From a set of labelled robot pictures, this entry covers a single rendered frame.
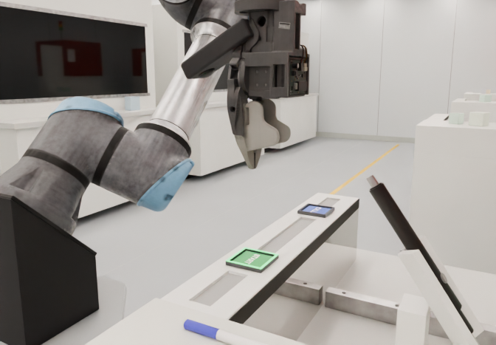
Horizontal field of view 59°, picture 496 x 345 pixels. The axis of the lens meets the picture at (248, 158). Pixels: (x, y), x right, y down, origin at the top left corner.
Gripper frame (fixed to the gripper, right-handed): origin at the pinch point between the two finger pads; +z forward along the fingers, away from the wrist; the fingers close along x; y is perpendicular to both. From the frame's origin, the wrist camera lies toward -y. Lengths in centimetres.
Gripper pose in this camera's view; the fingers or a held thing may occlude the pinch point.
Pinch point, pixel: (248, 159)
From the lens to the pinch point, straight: 58.9
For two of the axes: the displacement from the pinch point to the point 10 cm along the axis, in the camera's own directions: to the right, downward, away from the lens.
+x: 4.8, -1.6, 8.6
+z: 0.0, 9.8, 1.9
